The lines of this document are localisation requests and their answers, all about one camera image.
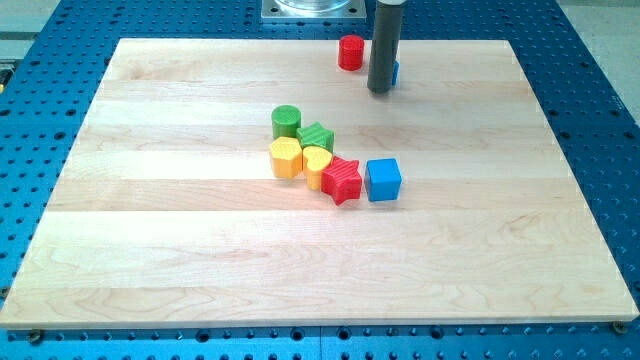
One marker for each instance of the board clamp screw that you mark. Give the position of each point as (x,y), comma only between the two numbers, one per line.
(619,327)
(34,336)

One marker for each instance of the right board clamp screw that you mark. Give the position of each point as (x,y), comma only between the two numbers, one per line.
(619,327)

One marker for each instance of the left board clamp screw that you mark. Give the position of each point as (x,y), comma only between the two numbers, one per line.
(34,336)

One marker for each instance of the red star block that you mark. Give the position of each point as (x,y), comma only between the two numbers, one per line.
(341,180)

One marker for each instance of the green cylinder block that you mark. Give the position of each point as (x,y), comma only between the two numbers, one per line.
(285,119)

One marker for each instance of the small blue block behind tool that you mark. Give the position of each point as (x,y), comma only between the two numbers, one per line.
(395,73)

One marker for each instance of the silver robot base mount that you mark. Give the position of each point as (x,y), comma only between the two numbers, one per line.
(313,9)

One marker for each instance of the yellow heart block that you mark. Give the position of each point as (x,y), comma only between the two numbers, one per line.
(315,160)

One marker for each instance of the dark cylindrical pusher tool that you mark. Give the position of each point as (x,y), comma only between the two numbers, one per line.
(384,44)

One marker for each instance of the light wooden board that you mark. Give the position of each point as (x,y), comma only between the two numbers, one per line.
(167,214)

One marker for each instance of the green star block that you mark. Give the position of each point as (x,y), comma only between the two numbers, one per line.
(316,135)

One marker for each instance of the blue cube block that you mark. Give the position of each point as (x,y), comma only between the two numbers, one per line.
(383,179)

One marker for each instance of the red cylinder block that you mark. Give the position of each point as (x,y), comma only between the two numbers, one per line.
(351,52)

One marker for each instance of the yellow pentagon block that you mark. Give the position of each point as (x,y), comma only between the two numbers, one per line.
(286,157)

